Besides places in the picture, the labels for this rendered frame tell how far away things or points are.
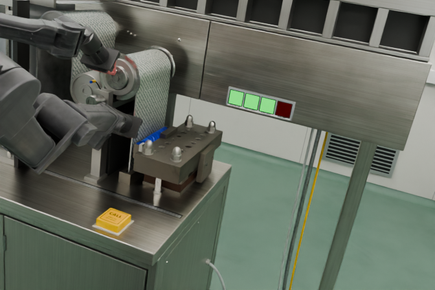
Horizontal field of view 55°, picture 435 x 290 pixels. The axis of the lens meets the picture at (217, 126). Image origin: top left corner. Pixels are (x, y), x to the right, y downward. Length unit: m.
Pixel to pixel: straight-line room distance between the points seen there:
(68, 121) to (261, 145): 3.42
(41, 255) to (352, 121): 1.08
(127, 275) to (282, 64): 0.84
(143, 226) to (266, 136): 2.94
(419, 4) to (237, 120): 2.87
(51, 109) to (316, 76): 0.95
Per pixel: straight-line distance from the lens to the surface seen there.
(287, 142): 4.05
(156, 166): 1.34
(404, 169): 4.06
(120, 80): 1.34
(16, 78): 0.41
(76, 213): 1.29
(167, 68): 1.52
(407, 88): 1.49
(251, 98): 1.54
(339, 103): 1.50
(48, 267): 1.44
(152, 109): 1.48
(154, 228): 1.24
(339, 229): 1.85
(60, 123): 0.79
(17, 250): 1.49
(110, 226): 1.21
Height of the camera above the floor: 1.59
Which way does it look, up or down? 19 degrees down
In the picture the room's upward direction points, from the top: 9 degrees clockwise
